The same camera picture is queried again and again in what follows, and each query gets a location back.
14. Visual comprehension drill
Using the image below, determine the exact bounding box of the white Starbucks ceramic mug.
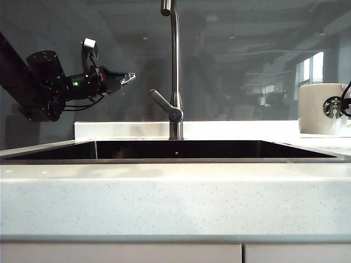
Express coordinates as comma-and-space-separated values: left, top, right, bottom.
298, 83, 351, 136

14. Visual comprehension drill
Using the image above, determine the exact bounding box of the white stone backsplash ledge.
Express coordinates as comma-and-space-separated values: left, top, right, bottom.
73, 119, 302, 141

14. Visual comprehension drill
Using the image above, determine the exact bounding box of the steel faucet lever handle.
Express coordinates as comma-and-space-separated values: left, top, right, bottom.
149, 89, 184, 123

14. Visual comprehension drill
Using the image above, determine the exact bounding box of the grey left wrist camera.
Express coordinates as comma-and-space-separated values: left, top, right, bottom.
80, 38, 100, 75

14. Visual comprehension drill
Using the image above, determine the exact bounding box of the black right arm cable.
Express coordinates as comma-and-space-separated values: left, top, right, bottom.
341, 80, 351, 118

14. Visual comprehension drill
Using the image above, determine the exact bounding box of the wide white cabinet door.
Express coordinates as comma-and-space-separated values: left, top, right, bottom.
0, 242, 243, 263

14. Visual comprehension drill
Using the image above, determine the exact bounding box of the narrow white cabinet door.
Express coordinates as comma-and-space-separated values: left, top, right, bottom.
244, 243, 351, 263

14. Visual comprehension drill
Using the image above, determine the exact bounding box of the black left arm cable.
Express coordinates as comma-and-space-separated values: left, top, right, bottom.
63, 92, 108, 112

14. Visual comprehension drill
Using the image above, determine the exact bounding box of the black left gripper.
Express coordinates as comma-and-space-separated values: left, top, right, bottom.
87, 65, 137, 95

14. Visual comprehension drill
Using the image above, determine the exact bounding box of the black undermount sink basin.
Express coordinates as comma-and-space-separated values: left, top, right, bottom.
1, 139, 346, 165

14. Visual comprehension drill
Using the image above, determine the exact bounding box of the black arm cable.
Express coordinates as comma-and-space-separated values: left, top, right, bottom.
341, 80, 351, 118
63, 92, 108, 112

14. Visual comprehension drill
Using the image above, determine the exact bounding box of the steel gooseneck faucet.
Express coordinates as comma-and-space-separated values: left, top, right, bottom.
160, 0, 185, 141

